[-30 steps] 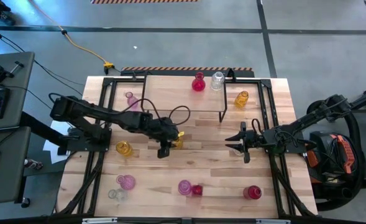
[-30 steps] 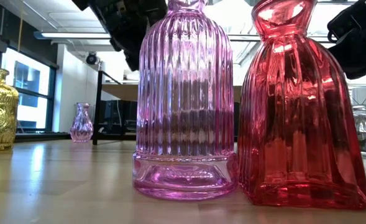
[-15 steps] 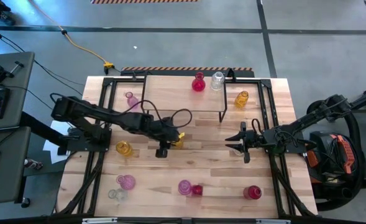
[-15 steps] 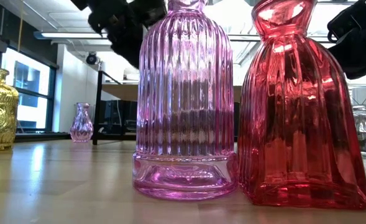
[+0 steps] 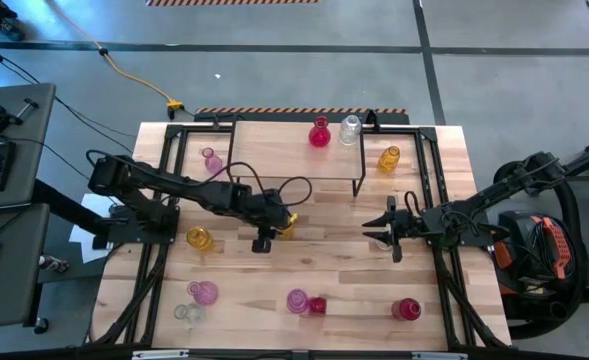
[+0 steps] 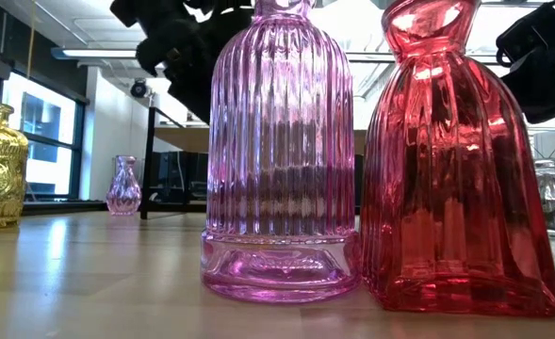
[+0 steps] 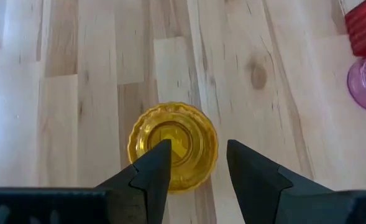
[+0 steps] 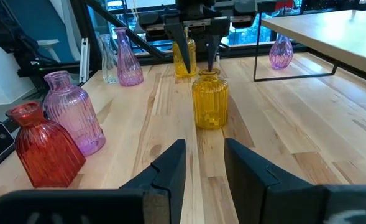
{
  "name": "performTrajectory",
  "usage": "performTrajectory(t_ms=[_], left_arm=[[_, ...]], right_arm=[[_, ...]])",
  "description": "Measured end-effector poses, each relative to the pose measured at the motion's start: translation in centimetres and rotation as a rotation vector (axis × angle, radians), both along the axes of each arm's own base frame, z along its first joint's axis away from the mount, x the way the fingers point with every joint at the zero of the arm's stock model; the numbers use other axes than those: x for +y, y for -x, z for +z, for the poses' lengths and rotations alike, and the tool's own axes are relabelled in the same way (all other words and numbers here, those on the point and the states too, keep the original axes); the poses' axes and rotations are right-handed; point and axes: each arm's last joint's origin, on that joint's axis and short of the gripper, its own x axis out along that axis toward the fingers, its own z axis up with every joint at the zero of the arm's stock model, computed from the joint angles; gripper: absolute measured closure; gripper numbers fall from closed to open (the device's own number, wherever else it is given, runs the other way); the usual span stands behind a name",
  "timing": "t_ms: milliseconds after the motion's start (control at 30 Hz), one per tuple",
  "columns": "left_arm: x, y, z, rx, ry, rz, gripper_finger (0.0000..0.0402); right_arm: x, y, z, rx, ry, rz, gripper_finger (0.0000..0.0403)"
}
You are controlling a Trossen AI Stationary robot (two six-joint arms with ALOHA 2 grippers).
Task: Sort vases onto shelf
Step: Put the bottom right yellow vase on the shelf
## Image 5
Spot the black clamp tool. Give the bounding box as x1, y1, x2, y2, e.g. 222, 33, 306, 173
0, 97, 40, 135

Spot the hazard-striped black floor mat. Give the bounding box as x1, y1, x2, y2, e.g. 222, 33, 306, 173
195, 106, 409, 125

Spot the red ribbed cylinder bottle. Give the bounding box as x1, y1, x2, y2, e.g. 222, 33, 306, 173
391, 297, 423, 322

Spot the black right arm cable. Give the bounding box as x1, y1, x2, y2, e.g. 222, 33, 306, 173
402, 190, 424, 217

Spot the clear tall ribbed jar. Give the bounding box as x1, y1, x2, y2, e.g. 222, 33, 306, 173
337, 114, 363, 147

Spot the pink round glass vase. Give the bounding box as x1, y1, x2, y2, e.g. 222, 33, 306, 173
186, 279, 220, 307

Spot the black desk support beam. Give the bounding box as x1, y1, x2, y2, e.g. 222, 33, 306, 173
32, 178, 113, 251

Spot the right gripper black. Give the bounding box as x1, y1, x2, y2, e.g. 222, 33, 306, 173
362, 196, 428, 264

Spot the black left arm baseplate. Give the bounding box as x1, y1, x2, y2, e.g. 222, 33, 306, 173
93, 203, 181, 250

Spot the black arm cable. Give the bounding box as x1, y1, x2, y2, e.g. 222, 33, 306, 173
402, 190, 424, 217
223, 159, 314, 209

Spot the small purple swirl vase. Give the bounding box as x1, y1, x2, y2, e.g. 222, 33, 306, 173
201, 146, 224, 175

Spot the grey desk with keyboard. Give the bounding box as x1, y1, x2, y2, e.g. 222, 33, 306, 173
0, 82, 58, 214

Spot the red smooth flask vase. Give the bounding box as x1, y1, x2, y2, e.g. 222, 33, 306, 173
307, 115, 332, 149

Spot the white paper sheet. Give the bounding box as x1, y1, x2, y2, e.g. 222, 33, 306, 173
68, 192, 125, 265

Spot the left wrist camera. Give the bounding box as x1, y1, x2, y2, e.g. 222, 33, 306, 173
251, 234, 274, 255

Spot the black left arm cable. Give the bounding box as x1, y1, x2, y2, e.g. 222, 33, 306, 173
223, 159, 314, 209

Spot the silver aluminium profile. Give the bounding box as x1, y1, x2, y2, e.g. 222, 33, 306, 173
411, 351, 470, 360
131, 349, 190, 360

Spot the yellow embossed glass jar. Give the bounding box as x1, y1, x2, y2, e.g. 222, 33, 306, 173
279, 219, 299, 241
185, 225, 215, 253

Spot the grey desk with mouse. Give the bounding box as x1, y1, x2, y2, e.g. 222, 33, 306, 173
0, 202, 51, 331

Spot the pink ribbed bell vase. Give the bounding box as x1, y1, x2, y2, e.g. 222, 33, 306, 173
286, 288, 311, 315

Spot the orange and black device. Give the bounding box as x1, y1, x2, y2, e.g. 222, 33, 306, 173
493, 209, 575, 314

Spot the black right arm baseplate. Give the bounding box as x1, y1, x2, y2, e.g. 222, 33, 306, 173
421, 207, 495, 250

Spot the yellow slim ribbed vase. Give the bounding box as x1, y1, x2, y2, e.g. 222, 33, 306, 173
376, 145, 402, 176

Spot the clear pleated glass vase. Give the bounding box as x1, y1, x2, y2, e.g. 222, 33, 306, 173
173, 302, 207, 324

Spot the yellow extension cable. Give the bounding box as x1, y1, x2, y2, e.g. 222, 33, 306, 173
43, 0, 185, 114

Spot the black corrugated hose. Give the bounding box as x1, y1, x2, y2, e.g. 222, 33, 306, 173
491, 158, 589, 342

